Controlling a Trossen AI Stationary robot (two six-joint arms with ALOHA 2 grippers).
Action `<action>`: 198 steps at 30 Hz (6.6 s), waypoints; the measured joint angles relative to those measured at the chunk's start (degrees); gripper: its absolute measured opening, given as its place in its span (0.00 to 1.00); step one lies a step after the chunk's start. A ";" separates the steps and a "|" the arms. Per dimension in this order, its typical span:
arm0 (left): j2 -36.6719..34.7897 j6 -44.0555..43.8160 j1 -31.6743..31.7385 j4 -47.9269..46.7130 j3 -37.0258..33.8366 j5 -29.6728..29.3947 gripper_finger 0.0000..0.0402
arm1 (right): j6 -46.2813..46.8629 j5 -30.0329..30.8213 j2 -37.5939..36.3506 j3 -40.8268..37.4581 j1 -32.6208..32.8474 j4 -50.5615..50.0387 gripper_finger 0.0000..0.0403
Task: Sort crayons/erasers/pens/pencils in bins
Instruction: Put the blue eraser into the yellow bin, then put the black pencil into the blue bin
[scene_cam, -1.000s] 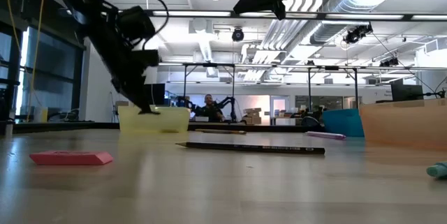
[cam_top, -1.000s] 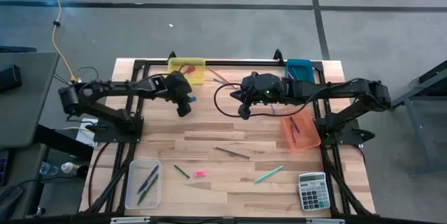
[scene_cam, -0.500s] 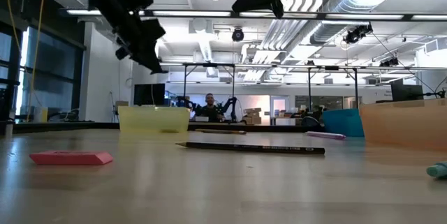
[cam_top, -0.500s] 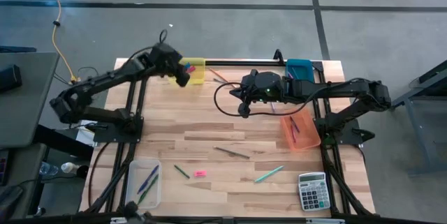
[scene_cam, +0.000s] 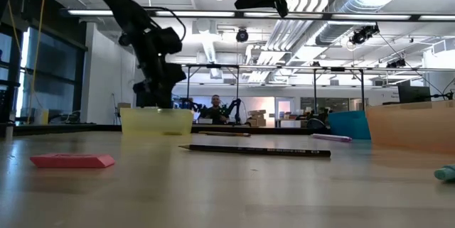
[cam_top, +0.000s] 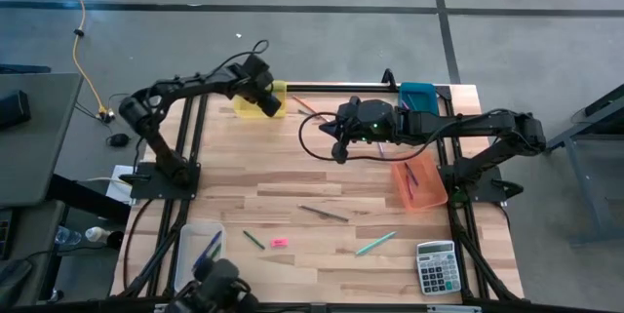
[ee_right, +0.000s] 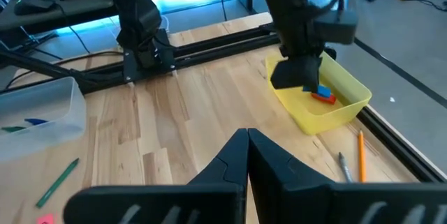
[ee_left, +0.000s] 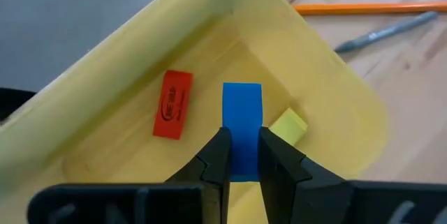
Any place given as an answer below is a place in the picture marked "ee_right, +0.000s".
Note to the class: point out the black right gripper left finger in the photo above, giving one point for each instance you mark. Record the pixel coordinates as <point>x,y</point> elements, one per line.
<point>227,168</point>

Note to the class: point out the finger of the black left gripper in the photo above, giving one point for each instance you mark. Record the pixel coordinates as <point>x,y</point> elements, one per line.
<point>297,72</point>

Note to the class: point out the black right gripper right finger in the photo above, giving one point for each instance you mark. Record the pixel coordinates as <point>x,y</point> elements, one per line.
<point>276,171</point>

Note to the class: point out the blue eraser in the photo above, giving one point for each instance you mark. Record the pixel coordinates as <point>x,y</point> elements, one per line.
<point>324,91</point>

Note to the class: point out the grey pen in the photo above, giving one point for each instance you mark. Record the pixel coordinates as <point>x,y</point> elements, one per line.
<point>345,166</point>

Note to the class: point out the pink eraser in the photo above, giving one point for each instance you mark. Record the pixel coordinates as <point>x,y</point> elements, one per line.
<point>46,219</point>

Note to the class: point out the red eraser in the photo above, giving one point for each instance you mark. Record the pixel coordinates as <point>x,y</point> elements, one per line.
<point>324,99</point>

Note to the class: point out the yellow translucent plastic bin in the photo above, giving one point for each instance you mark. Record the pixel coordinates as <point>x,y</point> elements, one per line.
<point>314,116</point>

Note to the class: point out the orange pencil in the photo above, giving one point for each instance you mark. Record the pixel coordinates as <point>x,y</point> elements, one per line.
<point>362,157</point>

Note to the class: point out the small green pen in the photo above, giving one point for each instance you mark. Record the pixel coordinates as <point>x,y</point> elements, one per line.
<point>57,183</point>

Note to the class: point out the clear plastic bin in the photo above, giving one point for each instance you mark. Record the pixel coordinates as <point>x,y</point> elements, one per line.
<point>42,105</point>

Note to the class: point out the black computer mouse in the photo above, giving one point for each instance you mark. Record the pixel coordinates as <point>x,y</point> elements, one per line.
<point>35,6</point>

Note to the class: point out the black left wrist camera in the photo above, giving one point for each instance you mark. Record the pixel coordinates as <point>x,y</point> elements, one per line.
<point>337,27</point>

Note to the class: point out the black aluminium table frame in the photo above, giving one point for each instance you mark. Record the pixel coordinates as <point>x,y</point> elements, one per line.
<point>216,47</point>

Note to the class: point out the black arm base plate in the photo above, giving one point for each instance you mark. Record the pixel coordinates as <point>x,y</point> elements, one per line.
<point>131,74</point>

